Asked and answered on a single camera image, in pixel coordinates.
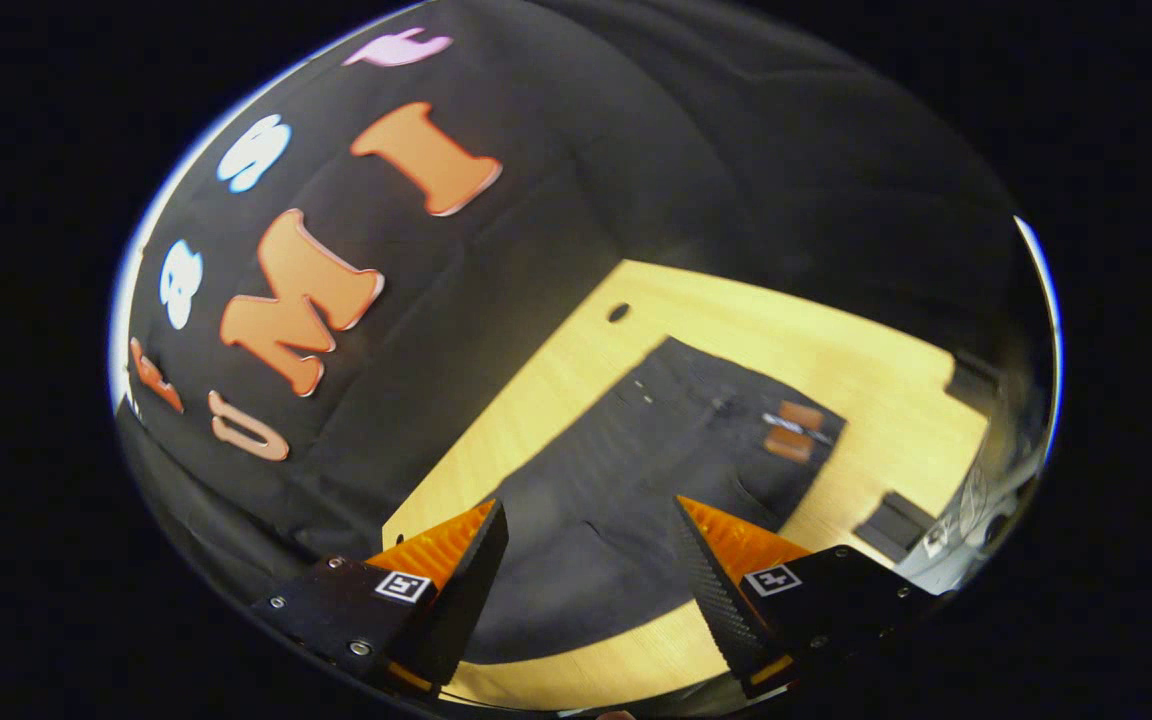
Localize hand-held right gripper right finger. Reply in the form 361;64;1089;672
673;495;940;701

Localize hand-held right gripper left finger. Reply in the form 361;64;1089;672
251;498;510;698

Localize dark denim jeans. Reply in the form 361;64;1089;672
463;335;849;666

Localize dark block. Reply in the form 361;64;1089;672
944;350;1005;416
854;490;937;563

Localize pale grey equipment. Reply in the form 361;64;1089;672
896;440;1047;596

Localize black backdrop cloth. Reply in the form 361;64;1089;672
114;0;1047;581

